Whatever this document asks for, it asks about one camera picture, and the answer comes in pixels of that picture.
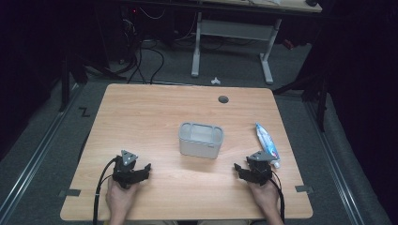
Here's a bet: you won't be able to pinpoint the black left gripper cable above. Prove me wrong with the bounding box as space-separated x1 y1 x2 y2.
92 157 119 225

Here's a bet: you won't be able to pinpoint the person's left hand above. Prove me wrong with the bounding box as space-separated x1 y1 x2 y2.
105 177 141 218

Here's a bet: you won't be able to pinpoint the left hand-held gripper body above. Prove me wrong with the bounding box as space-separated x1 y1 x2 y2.
112 149 143 190

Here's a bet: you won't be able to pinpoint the grey plastic storage box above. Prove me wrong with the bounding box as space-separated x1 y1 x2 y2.
177 121 225 160

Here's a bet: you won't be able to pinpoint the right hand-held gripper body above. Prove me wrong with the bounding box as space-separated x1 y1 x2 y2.
245 150 279 188

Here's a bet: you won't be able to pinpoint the person's right hand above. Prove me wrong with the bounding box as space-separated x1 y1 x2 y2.
248 179 282 218

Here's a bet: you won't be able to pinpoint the dark computer tower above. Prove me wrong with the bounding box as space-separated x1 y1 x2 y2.
119 5 144 65

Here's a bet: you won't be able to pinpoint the blue white toothpaste tube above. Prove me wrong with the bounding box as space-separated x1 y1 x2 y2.
254 122 282 170

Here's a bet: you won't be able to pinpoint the black floor cables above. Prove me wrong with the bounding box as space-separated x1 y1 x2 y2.
123 38 166 85

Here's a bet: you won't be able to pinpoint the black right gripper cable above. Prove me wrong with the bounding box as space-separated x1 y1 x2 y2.
269 171 286 224

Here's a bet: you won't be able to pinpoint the metal floor rail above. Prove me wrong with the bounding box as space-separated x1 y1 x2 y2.
0 83 83 217
303 99 366 225

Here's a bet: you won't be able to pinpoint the white-framed wooden desk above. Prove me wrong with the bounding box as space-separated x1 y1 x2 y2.
191 0 323 85

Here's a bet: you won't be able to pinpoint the black metal stand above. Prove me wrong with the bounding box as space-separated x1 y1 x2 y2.
272 69 330 133
58 54 89 113

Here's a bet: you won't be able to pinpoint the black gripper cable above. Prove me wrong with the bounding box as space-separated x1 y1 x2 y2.
269 171 286 224
92 157 119 225

